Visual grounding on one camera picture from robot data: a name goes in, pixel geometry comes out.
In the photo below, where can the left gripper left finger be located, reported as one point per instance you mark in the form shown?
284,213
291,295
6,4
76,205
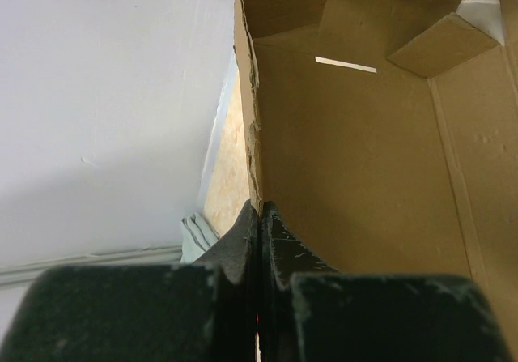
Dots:
202,311

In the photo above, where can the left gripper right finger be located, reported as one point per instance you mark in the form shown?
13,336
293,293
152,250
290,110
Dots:
311,312

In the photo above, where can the brown cardboard box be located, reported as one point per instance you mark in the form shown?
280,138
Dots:
386,130

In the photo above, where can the grey folded cloth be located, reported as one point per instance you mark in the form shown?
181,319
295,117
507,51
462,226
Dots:
197,237

